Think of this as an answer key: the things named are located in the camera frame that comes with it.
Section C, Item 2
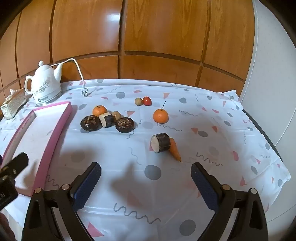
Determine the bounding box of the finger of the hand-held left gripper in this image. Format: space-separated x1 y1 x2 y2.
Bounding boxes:
0 152 29 180

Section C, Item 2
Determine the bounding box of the orange with stem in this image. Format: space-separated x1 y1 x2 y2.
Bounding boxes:
153 101 169 124

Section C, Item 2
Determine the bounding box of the small orange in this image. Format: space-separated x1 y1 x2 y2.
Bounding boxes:
92 105 108 117

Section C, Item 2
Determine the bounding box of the short sugarcane piece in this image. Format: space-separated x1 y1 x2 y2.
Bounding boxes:
99 112 117 128

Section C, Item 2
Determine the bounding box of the dark water chestnut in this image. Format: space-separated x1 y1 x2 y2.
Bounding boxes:
115 117 135 133
80 115 102 131

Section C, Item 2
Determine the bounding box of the thick sugarcane piece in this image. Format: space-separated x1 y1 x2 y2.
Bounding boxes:
151 133 171 154

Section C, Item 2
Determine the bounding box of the orange carrot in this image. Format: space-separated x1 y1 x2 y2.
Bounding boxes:
169 138 183 163

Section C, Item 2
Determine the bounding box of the white patterned tablecloth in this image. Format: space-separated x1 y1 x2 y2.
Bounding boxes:
0 79 291 241

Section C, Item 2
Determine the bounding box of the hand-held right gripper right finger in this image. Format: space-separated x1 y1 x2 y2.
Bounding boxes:
190 162 269 241

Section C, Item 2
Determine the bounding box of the kettle power base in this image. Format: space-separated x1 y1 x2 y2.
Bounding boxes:
35 91 63 107

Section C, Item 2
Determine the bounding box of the white door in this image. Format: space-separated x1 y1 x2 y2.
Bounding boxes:
239 0 296 149

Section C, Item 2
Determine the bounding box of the white power cord with plug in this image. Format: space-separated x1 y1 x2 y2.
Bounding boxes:
53 58 89 97

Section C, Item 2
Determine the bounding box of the pink rimmed tray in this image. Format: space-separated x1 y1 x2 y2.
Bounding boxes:
0 101 73 197

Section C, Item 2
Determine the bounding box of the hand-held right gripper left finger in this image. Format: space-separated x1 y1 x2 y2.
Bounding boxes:
21 162 102 241

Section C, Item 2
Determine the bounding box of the wooden panelled wardrobe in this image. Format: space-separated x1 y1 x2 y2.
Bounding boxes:
0 0 255 102

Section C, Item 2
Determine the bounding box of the silver embossed tissue box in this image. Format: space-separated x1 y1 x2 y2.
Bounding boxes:
0 88 26 120

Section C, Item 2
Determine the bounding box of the person's left hand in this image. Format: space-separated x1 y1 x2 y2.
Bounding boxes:
0 213 15 241

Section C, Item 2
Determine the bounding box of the white ceramic electric kettle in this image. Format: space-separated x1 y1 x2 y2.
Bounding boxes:
24 61 63 105

